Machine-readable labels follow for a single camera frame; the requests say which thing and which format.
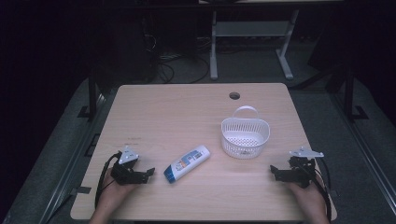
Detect white metal desk frame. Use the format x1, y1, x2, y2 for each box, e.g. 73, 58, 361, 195
208, 8, 301, 81

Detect aluminium floor rail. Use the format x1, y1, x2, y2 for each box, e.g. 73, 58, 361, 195
329, 91, 396, 217
37, 91, 107, 224

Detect white plastic basket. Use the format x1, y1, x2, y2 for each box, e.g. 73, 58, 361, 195
220, 105, 271, 161

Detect white bottle with blue cap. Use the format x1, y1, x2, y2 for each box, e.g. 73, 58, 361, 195
163, 144, 212, 185

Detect black tape strip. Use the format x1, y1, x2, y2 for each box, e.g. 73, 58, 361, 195
74, 186, 92, 196

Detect black floor cables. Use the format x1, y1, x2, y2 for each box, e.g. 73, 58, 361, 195
156, 53, 211, 85

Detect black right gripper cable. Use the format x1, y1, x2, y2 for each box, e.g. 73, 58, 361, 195
312, 158, 332, 222

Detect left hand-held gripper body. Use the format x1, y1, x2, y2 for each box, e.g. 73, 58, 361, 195
110, 145, 149, 187

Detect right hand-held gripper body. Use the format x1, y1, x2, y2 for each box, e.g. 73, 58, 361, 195
277, 147, 325, 189

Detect person's left hand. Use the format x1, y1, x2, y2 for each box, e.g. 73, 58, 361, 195
98, 169, 138, 216

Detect black metal post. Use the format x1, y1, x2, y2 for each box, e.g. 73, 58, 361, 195
343, 65, 370, 123
77, 68, 99, 121

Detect person's right hand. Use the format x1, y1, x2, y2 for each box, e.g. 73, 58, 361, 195
287, 176, 326, 217

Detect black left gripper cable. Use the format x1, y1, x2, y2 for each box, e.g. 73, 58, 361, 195
94, 150, 123, 210

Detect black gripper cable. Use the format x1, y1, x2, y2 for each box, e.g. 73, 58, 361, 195
94, 150, 123, 210
312, 158, 332, 222

